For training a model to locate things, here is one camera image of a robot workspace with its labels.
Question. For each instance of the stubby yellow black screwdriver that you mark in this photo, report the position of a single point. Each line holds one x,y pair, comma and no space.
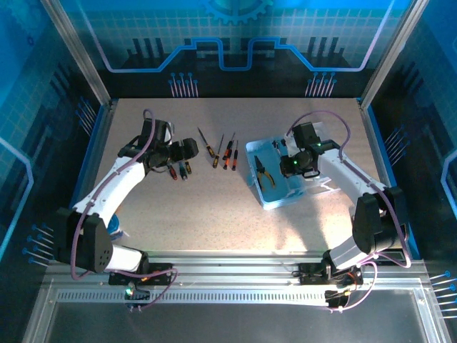
188,167

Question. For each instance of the stubby blue black screwdriver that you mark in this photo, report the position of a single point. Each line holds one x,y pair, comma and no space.
183,172

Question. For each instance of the stubby red black screwdriver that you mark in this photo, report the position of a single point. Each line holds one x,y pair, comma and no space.
172,172

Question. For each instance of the blue tool case clear lid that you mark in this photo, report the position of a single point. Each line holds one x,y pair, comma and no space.
282,198

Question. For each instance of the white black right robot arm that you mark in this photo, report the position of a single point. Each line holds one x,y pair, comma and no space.
342,168

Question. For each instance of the blue green plastic cup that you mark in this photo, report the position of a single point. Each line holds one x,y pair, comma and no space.
115,225

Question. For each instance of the dark acrylic panel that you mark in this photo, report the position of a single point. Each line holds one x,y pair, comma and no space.
232,325

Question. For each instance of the blue aluminium side rail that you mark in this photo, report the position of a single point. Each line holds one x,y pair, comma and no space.
376,143
96,143

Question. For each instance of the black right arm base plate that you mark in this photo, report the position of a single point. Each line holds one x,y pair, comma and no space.
308,277

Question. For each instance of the aluminium frame rail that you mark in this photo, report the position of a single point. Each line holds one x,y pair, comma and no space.
232,268

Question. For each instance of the aluminium corner post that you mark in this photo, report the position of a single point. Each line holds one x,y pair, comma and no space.
82,57
383,57

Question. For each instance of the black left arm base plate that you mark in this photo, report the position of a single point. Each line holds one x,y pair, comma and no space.
162,278

